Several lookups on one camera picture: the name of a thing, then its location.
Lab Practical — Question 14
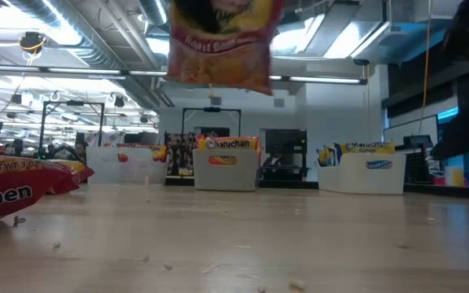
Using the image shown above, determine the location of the long ceiling tube light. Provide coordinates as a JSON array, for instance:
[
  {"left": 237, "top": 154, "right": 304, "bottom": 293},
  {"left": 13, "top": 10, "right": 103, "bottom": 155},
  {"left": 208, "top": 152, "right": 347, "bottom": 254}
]
[{"left": 0, "top": 63, "right": 369, "bottom": 85}]

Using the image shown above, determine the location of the black shelf unit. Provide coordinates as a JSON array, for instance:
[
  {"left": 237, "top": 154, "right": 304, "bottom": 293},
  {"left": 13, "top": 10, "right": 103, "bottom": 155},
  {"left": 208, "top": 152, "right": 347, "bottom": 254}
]
[{"left": 260, "top": 129, "right": 319, "bottom": 183}]

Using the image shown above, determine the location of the grey plastic sorting bin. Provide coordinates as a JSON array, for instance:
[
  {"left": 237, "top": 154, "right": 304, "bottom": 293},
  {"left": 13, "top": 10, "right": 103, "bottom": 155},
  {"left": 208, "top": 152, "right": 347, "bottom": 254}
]
[{"left": 192, "top": 148, "right": 261, "bottom": 192}]

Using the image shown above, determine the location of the clear plastic sorting bin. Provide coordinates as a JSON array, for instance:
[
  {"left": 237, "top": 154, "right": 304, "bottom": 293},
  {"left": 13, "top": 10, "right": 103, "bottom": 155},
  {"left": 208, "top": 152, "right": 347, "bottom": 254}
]
[{"left": 85, "top": 145, "right": 169, "bottom": 186}]

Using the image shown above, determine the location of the person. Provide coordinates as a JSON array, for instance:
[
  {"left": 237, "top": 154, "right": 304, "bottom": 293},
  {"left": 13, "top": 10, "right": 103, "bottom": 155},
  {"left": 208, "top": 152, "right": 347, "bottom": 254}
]
[
  {"left": 11, "top": 138, "right": 27, "bottom": 159},
  {"left": 45, "top": 142, "right": 84, "bottom": 162}
]

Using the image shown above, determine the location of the white plastic sorting bin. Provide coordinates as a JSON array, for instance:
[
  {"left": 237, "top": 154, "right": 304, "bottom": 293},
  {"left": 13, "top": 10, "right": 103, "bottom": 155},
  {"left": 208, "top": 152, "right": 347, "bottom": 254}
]
[{"left": 317, "top": 152, "right": 407, "bottom": 195}]

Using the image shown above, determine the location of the black desktop monitor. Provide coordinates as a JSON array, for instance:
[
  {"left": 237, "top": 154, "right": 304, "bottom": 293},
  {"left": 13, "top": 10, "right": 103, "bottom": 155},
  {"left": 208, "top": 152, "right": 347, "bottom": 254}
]
[{"left": 403, "top": 134, "right": 435, "bottom": 152}]

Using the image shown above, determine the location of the blue glass partition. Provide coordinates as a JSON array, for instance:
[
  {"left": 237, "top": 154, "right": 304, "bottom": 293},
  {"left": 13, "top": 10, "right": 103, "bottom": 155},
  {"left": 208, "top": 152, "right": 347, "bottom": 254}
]
[{"left": 437, "top": 106, "right": 460, "bottom": 124}]

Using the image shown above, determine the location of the round silver ceiling duct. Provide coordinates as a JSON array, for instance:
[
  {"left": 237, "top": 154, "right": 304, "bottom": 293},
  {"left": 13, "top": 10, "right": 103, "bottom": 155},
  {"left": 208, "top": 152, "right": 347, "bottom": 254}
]
[{"left": 136, "top": 0, "right": 170, "bottom": 26}]

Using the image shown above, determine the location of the black metal station frame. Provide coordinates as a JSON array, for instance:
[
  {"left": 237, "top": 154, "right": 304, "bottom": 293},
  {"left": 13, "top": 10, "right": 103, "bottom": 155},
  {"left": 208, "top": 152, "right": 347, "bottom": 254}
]
[
  {"left": 181, "top": 106, "right": 243, "bottom": 138},
  {"left": 37, "top": 99, "right": 106, "bottom": 156}
]

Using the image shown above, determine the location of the black yellow ceiling cable reel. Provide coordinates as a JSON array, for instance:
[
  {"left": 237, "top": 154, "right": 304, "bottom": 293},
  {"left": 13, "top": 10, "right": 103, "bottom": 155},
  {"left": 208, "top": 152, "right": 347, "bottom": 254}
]
[{"left": 18, "top": 31, "right": 47, "bottom": 54}]

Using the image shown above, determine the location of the black aluminium table frame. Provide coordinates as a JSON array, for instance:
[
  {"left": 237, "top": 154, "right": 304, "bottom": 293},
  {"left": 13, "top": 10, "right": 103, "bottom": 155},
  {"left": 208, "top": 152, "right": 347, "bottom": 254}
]
[{"left": 164, "top": 174, "right": 469, "bottom": 201}]

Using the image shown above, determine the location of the white wall board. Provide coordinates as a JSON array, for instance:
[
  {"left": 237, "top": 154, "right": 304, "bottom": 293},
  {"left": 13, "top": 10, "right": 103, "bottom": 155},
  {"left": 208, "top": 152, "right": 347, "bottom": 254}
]
[{"left": 383, "top": 115, "right": 439, "bottom": 152}]

